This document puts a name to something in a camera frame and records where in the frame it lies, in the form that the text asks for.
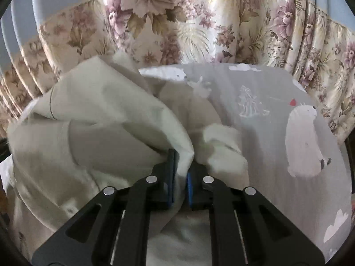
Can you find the beige hooded jacket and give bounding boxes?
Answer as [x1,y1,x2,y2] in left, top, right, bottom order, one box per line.
[8,52,249,265]

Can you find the grey polar bear bedsheet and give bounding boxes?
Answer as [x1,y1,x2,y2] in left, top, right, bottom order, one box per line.
[0,62,353,266]

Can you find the blue floral curtain right panel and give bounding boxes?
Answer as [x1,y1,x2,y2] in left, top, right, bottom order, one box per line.
[1,0,354,142]

